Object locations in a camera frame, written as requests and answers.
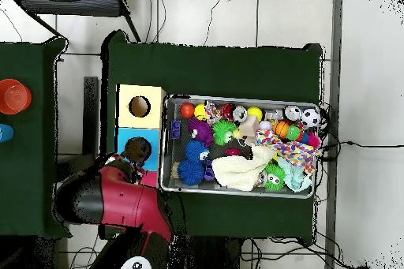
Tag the small orange basketball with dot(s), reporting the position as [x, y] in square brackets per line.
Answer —
[281, 128]

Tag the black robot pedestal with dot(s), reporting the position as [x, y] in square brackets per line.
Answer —
[214, 254]

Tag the plain wooden block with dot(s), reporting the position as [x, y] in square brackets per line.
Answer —
[249, 125]

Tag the yellow ball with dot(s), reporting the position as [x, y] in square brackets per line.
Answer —
[254, 113]
[199, 112]

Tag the cream knitted cloth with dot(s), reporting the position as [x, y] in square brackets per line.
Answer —
[240, 171]

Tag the mint green fuzzy cloth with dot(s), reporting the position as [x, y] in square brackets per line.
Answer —
[295, 176]

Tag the dark green table cloth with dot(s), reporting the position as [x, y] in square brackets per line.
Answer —
[205, 70]

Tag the silver topped drink can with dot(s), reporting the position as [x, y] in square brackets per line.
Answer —
[240, 113]

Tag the orange ribbed plastic cup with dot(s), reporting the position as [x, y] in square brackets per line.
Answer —
[14, 97]

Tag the wooden box with three holes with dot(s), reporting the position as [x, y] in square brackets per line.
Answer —
[126, 117]

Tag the long polka dot cloth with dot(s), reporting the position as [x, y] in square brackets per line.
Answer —
[293, 149]

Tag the dark office chair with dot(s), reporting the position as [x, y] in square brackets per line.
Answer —
[72, 4]

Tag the orange ball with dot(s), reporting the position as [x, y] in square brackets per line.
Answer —
[187, 110]

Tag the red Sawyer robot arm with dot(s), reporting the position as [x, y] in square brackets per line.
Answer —
[126, 202]

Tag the blue plastic cup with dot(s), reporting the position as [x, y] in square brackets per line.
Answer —
[5, 133]

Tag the green side table cloth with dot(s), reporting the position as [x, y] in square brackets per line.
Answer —
[34, 67]

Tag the shallow mesh bin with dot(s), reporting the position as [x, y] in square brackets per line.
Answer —
[172, 155]

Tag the small soccer ball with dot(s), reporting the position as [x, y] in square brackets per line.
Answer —
[310, 118]

